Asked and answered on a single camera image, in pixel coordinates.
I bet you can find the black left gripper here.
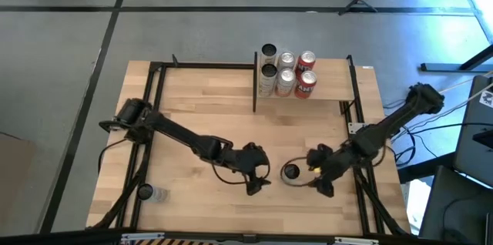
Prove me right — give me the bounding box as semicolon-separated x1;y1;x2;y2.
223;143;272;197

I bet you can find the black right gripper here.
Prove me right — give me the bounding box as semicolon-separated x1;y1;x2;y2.
306;143;357;200

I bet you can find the tall white black-top can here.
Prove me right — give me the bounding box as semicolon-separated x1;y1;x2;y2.
137;183;169;203
259;42;278;67
282;163;302;181
257;62;278;98

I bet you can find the orange-red Fanta can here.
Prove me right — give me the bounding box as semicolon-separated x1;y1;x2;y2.
296;50;317;72
293;69;318;100

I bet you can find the silver can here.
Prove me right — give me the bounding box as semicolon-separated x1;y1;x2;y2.
277;51;297;72
274;68;297;98

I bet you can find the black shelf side panel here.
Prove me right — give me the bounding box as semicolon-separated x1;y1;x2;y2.
252;51;258;113

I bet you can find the silver metal mounting plate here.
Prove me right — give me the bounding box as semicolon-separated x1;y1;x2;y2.
347;122;366;136

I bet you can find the black desk beam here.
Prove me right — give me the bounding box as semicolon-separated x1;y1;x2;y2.
396;151;458;184

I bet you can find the dark grey cart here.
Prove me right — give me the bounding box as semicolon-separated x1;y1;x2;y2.
418;166;493;245

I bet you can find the grey desk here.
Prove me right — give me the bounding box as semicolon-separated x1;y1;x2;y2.
452;74;493;188

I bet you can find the black table base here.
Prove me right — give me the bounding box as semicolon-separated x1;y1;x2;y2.
420;43;493;72

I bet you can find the black front crossbar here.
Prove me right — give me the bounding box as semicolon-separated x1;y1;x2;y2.
0;228;493;245

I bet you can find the brown cardboard sheet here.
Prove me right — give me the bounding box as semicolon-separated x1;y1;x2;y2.
0;132;38;235

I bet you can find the black aluminium table frame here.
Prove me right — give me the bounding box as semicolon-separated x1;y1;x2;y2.
86;53;411;238

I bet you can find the black floor cable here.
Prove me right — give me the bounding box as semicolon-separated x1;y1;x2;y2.
384;119;493;169

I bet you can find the yellow plug cable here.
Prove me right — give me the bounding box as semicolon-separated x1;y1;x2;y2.
438;70;493;96

